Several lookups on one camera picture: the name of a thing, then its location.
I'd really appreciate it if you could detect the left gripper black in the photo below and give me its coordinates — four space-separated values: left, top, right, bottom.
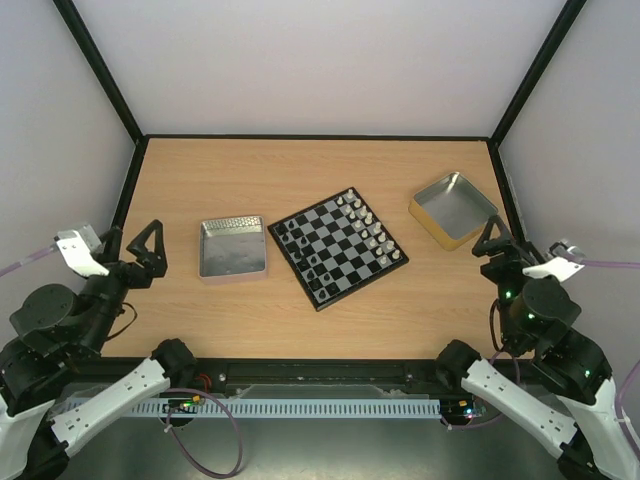
82 220 171 354

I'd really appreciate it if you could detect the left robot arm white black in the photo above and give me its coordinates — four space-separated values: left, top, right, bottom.
1 220 196 479

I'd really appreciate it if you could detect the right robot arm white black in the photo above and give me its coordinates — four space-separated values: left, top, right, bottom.
435 215 639 479

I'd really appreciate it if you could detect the pink tin with black pieces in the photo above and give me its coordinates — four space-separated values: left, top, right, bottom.
199 215 268 285

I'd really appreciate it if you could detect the black grey chess board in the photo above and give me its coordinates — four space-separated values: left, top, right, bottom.
268 187 409 311

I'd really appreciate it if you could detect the yellow empty tin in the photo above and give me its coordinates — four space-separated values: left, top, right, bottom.
408 172 498 251

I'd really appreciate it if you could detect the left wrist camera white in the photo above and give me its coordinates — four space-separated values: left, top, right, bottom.
55 223 109 278

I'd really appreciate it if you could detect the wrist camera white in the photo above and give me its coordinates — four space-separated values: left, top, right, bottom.
55 223 109 278
522 241 586 283

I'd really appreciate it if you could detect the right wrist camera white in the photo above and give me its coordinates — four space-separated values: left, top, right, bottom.
522 241 586 283

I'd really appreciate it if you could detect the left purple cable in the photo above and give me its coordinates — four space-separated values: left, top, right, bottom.
0 244 61 279

